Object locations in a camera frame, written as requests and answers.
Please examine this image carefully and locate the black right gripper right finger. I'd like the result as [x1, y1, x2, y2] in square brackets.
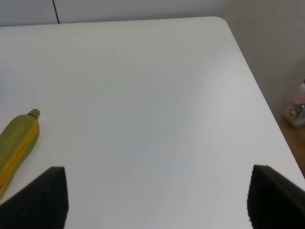
[247, 165, 305, 229]

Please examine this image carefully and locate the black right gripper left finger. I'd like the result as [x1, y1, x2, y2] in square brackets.
[0, 167, 69, 229]

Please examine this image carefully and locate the corn cob with green husk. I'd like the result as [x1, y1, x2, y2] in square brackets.
[0, 109, 40, 198]

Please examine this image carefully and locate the clear plastic container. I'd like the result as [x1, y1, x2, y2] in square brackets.
[284, 80, 305, 127]

